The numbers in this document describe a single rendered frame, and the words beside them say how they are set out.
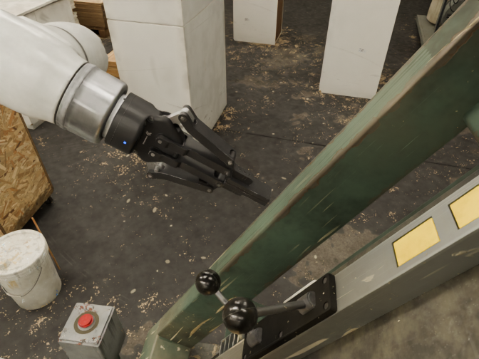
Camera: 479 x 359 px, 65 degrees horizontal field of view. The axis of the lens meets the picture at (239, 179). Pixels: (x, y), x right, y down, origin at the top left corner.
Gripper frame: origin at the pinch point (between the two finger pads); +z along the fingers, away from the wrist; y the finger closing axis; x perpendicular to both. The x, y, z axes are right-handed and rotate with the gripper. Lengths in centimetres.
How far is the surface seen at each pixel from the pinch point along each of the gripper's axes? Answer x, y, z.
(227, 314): 20.4, -0.4, -0.1
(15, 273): -54, 163, -43
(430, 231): 14.5, -17.4, 11.6
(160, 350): -4, 69, 13
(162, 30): -201, 83, -43
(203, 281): 10.2, 10.8, 0.4
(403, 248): 14.5, -14.1, 11.6
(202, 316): -7, 50, 16
